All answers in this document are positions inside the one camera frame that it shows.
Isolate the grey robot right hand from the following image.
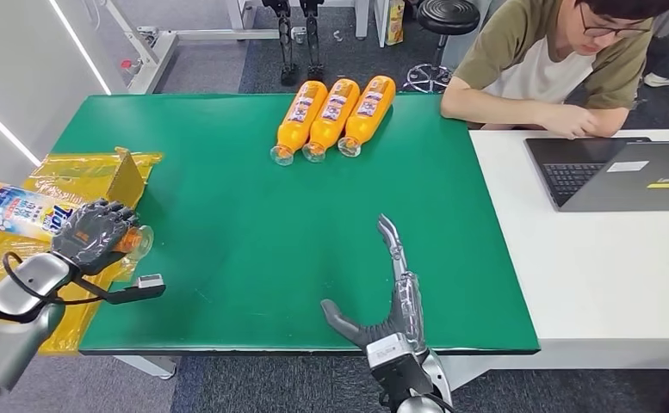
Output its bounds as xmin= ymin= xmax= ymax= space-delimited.
xmin=319 ymin=213 xmax=428 ymax=354

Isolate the black robot leg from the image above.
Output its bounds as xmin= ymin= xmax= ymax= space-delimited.
xmin=262 ymin=0 xmax=300 ymax=88
xmin=300 ymin=0 xmax=326 ymax=82

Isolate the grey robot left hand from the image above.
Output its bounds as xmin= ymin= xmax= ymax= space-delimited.
xmin=51 ymin=199 xmax=140 ymax=276

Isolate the orange bottle with printed label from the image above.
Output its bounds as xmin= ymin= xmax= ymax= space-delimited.
xmin=0 ymin=182 xmax=156 ymax=261
xmin=337 ymin=75 xmax=397 ymax=158
xmin=269 ymin=80 xmax=329 ymax=167
xmin=301 ymin=77 xmax=362 ymax=163

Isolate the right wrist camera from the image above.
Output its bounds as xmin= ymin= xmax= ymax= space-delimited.
xmin=365 ymin=334 xmax=414 ymax=371

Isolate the green table mat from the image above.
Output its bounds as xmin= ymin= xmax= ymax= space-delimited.
xmin=50 ymin=92 xmax=541 ymax=355

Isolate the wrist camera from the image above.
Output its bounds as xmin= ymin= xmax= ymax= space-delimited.
xmin=104 ymin=273 xmax=168 ymax=306
xmin=365 ymin=334 xmax=414 ymax=371

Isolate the yellow carton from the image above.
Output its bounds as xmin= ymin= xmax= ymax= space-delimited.
xmin=385 ymin=0 xmax=406 ymax=46

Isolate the white metal stand frame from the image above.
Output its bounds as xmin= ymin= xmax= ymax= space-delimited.
xmin=91 ymin=0 xmax=372 ymax=96

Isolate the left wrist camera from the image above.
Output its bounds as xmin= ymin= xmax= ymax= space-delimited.
xmin=104 ymin=273 xmax=168 ymax=306

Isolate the yellow film-wrapped cardboard box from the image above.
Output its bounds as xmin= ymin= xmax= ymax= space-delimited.
xmin=0 ymin=146 xmax=164 ymax=355

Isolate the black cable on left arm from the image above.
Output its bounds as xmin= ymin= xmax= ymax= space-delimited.
xmin=2 ymin=250 xmax=110 ymax=307

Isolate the grey open laptop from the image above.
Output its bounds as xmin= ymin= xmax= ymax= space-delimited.
xmin=523 ymin=136 xmax=669 ymax=213

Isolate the black round stool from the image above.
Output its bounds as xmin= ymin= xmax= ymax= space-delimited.
xmin=402 ymin=0 xmax=482 ymax=94

